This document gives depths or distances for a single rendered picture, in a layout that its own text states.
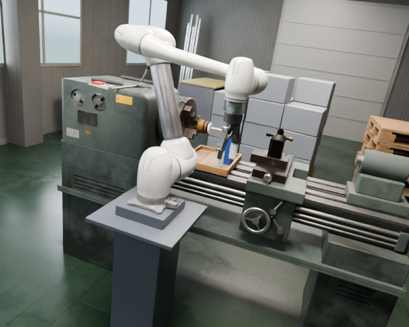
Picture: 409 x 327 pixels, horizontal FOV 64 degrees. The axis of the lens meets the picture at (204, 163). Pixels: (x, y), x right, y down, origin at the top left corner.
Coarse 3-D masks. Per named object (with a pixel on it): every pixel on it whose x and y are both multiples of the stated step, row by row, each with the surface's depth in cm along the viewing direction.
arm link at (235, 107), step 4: (228, 100) 126; (232, 100) 125; (236, 100) 125; (224, 104) 129; (228, 104) 127; (232, 104) 126; (236, 104) 126; (240, 104) 126; (244, 104) 127; (224, 108) 129; (228, 108) 127; (232, 108) 126; (236, 108) 126; (240, 108) 127; (244, 108) 128; (228, 112) 129; (232, 112) 127; (236, 112) 127; (240, 112) 127; (244, 112) 129
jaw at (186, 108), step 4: (180, 104) 194; (184, 104) 194; (184, 108) 194; (188, 108) 194; (184, 112) 196; (188, 112) 194; (192, 112) 198; (184, 116) 199; (188, 116) 197; (192, 116) 196; (196, 116) 200; (188, 120) 200; (192, 120) 199; (196, 120) 198
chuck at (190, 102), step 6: (180, 96) 202; (180, 102) 195; (186, 102) 196; (192, 102) 205; (180, 108) 192; (192, 108) 208; (180, 114) 192; (180, 120) 194; (186, 126) 210; (192, 126) 216
